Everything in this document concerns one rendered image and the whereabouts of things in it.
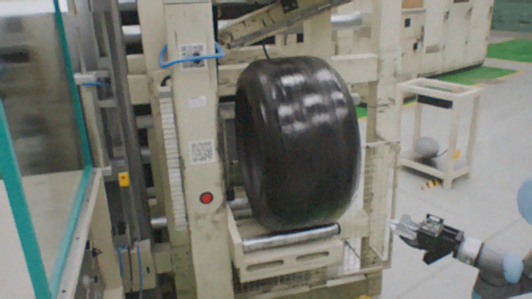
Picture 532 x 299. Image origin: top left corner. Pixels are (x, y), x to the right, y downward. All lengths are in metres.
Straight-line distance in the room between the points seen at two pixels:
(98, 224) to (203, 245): 0.40
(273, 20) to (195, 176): 0.69
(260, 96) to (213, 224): 0.47
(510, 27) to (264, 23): 11.87
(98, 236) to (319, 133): 0.67
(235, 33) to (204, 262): 0.83
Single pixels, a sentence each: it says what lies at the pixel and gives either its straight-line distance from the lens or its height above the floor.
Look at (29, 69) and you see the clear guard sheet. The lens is 0.82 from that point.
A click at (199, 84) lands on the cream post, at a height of 1.43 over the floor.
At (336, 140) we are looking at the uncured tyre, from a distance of 1.27.
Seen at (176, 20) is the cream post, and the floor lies 1.61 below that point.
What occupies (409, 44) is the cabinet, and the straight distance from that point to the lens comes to 6.32.
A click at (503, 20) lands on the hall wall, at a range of 13.44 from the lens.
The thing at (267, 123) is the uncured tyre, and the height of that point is 1.33.
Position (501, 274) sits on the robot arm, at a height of 0.97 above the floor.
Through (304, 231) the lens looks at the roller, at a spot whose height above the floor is 0.92.
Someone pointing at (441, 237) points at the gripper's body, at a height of 1.02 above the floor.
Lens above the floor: 1.72
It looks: 21 degrees down
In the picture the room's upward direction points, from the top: 2 degrees counter-clockwise
